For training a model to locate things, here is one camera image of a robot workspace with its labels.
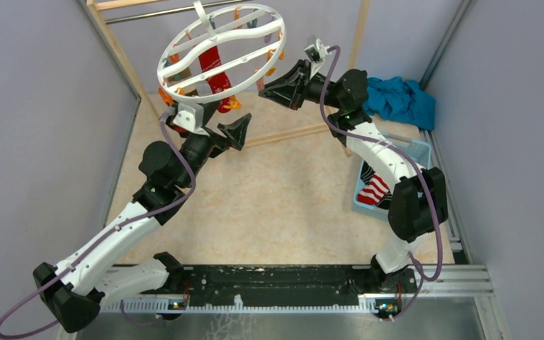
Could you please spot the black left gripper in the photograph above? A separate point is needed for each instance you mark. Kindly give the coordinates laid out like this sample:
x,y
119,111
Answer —
x,y
235,134

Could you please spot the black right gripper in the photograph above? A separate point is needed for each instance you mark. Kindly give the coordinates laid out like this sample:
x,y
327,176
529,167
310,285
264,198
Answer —
x,y
291,95

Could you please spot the red snowflake sock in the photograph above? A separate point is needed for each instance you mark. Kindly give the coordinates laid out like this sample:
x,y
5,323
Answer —
x,y
208,60

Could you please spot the white round clip hanger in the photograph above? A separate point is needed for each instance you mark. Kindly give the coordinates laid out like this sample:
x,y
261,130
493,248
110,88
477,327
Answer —
x,y
250,39

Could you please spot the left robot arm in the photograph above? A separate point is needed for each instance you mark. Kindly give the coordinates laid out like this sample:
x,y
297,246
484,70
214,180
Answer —
x,y
78,287

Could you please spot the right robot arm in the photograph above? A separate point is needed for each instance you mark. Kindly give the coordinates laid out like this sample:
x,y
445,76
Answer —
x,y
418,202

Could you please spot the brown beige sock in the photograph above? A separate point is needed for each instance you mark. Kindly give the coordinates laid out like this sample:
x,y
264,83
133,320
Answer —
x,y
186,73

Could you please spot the blue crumpled cloth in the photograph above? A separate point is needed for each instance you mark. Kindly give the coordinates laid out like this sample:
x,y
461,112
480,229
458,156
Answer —
x,y
401,101

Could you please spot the black striped sock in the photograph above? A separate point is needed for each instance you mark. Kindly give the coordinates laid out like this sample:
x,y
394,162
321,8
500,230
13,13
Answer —
x,y
366,173

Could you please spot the red white striped sock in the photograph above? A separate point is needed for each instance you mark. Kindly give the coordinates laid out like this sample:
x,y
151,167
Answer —
x,y
375,193

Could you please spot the light blue perforated basket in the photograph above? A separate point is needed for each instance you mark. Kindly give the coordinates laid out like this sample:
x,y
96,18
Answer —
x,y
418,150

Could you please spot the metal hanging rod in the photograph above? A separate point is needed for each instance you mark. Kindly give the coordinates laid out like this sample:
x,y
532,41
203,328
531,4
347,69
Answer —
x,y
136,17

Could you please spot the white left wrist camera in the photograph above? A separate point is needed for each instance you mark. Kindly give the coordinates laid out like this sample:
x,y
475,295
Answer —
x,y
189,116

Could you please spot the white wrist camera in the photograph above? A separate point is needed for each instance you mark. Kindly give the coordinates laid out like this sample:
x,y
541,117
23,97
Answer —
x,y
315,50
189,116

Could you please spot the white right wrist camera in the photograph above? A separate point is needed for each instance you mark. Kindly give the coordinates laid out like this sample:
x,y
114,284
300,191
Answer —
x,y
315,50

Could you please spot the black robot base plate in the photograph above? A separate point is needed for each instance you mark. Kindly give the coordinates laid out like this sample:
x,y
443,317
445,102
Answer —
x,y
283,286

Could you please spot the light wooden rack frame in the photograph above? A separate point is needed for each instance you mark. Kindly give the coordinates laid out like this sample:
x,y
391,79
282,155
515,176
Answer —
x,y
97,8

